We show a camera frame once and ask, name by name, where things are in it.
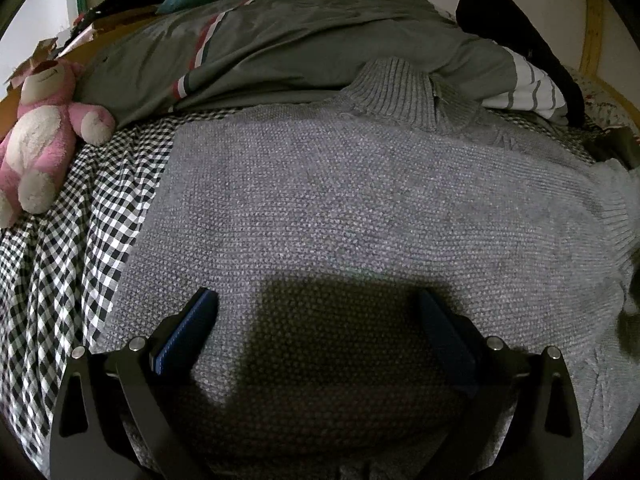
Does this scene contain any pile of dark clothes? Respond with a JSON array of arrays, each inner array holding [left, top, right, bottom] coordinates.
[[75, 0, 178, 28]]

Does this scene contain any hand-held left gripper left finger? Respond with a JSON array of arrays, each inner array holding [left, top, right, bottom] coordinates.
[[49, 287, 219, 480]]

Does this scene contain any black white checkered bedsheet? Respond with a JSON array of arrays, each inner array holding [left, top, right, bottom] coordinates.
[[0, 105, 601, 466]]

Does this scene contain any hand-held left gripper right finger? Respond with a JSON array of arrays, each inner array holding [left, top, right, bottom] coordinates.
[[419, 288, 586, 480]]

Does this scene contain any grey duvet with stripes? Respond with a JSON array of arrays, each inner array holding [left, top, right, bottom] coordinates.
[[75, 0, 518, 128]]

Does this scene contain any dark cloth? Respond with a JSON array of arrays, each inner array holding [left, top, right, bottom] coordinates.
[[585, 127, 640, 171]]

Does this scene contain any pink plush bear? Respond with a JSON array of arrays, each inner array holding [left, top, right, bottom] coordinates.
[[0, 58, 117, 228]]

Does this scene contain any black garment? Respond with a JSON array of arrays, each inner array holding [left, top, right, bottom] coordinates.
[[456, 0, 586, 126]]

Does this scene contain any white grey striped cloth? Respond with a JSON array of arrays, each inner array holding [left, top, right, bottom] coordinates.
[[482, 46, 571, 123]]

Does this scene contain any light wooden rail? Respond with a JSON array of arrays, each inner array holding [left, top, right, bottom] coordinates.
[[579, 0, 640, 111]]

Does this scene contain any grey knit sweater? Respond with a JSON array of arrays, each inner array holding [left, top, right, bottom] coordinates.
[[95, 57, 640, 480]]

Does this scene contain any floral cloth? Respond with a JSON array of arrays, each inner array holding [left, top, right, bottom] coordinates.
[[570, 70, 640, 131]]

